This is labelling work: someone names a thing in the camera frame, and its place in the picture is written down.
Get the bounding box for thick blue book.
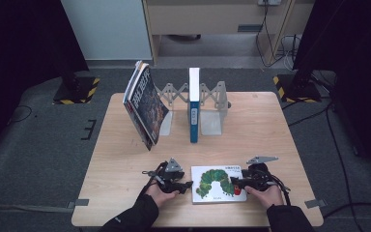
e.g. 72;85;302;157
187;67;202;144

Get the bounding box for black floor cable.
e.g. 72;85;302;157
281;96;371;232

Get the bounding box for person's left hand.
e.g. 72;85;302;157
144;182;180;208

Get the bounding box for black striped stand base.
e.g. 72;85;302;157
272;73;323;104
52;75;101;105

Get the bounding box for black curtain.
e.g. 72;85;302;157
291;0;371;177
0;0;90;162

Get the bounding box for white caterpillar picture book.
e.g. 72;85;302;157
190;164;248;205

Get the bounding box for light wooden desk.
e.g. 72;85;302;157
141;0;315;66

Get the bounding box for dark illustrated magazine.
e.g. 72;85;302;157
127;63;170;147

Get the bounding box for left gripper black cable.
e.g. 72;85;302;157
138;161;167;197

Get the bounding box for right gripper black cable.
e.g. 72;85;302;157
270;174;293;208

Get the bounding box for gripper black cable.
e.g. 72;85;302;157
270;174;293;208
138;161;167;197

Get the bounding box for grey tape strip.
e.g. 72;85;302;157
67;198;91;210
303;198;328;210

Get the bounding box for white power strip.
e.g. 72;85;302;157
257;0;283;7

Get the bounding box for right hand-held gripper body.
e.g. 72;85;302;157
242;156;279;191

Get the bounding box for black power cables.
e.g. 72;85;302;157
255;3;301;72

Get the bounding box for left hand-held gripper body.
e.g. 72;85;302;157
142;157;186;194

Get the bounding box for white panel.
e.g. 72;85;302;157
59;0;154;62

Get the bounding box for thin black cable loop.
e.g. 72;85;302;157
10;103;34;124

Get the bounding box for person's right hand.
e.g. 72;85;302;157
243;184;285;210

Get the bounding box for grey expandable book rack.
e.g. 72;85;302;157
156;80;232;136

